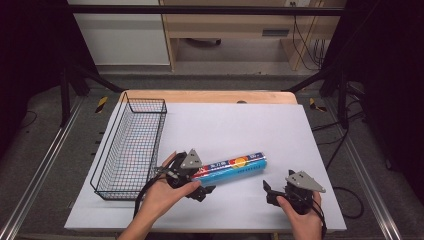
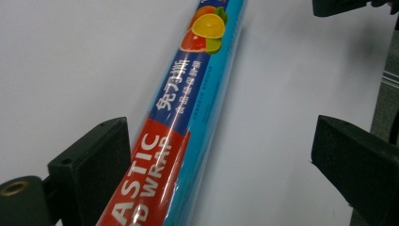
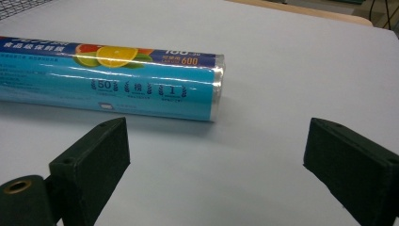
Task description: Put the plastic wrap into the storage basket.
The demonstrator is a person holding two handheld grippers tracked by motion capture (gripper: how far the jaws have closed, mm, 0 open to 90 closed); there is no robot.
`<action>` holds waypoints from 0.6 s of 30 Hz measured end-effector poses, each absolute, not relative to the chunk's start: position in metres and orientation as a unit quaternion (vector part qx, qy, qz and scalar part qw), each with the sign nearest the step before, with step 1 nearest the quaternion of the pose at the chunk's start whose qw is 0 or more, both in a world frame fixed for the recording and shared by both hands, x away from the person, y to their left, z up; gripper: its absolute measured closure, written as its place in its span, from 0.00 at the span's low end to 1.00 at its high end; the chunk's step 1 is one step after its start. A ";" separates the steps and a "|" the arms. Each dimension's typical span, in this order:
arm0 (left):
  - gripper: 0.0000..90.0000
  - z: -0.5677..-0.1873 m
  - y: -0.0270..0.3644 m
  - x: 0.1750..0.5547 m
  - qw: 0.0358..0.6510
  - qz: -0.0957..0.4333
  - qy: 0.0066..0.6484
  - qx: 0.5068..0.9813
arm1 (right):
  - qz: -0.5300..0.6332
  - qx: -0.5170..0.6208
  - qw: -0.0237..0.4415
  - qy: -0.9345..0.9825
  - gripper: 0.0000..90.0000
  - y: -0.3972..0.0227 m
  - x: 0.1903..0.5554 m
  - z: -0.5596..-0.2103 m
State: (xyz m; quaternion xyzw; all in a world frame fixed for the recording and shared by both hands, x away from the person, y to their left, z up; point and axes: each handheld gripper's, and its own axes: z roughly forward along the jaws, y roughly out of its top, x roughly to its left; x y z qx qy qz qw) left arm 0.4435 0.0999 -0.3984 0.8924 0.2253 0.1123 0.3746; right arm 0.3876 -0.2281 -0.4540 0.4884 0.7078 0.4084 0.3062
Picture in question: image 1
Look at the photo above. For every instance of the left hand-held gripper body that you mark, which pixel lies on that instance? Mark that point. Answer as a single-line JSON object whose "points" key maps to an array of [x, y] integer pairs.
{"points": [[181, 173]]}

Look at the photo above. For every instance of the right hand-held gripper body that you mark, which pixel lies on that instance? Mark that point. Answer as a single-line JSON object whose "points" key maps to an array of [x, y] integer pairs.
{"points": [[300, 196]]}

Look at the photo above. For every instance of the blue cylindrical foil roll box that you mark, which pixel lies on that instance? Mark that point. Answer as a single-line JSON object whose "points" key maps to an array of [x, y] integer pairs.
{"points": [[233, 168]]}

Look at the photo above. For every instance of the person's right hand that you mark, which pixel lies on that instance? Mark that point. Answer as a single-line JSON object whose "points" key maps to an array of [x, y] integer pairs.
{"points": [[305, 223]]}

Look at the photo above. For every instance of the person's left hand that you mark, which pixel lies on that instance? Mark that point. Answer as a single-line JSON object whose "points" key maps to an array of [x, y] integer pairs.
{"points": [[160, 200]]}

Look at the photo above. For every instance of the white table mat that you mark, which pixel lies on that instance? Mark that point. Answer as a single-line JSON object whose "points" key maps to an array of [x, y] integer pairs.
{"points": [[240, 133]]}

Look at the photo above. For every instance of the wooden table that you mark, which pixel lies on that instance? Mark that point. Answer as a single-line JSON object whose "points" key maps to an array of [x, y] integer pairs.
{"points": [[206, 96]]}

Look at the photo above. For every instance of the yellow black tape strip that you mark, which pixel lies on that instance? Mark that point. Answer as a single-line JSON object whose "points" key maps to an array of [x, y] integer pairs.
{"points": [[315, 105], [101, 104]]}

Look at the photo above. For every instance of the black metal stand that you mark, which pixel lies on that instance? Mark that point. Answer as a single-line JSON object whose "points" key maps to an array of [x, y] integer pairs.
{"points": [[340, 90], [71, 86]]}

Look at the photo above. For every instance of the black curtain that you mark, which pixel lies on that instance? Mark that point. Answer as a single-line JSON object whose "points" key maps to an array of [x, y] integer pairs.
{"points": [[30, 60], [390, 83]]}

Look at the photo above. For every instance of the white cabinet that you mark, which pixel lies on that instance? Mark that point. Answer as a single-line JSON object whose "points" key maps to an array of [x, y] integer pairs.
{"points": [[123, 36]]}

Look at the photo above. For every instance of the light wooden desk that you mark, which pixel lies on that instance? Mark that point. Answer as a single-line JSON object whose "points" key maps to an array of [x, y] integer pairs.
{"points": [[233, 25]]}

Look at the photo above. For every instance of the aluminium floor rail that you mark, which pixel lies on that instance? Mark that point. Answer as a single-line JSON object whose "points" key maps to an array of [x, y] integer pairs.
{"points": [[40, 170], [366, 173]]}

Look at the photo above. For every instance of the black horizontal frame bar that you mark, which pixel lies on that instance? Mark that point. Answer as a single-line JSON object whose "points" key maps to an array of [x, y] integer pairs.
{"points": [[200, 10]]}

